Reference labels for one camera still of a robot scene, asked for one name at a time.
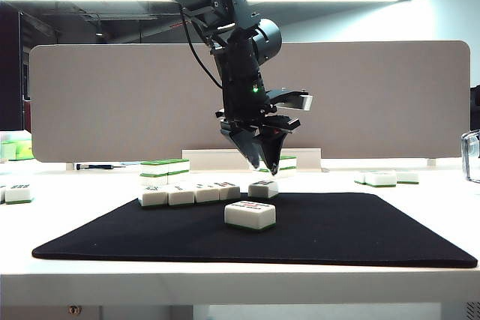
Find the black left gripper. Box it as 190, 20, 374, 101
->
215, 72, 302, 177

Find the five bamboo mahjong tile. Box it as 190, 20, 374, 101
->
218, 181, 242, 202

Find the two bamboo mahjong tile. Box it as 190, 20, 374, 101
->
166, 184, 197, 208

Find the bird print mahjong tile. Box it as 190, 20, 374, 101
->
137, 186, 169, 209

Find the black fabric desk mat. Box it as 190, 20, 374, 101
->
31, 191, 478, 269

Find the beige fabric desk divider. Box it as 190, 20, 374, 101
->
28, 40, 472, 164

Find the clear plastic container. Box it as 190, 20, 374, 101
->
460, 129, 480, 185

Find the black background equipment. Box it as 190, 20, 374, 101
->
469, 85, 480, 134

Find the green yellow box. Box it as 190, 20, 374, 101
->
14, 139, 34, 161

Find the pale green white box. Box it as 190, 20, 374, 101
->
0, 142, 18, 161

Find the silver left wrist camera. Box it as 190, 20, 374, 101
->
264, 87, 314, 112

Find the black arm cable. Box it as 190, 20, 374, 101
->
179, 5, 224, 89

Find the black handled screwdriver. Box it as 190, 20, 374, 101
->
75, 163, 127, 172

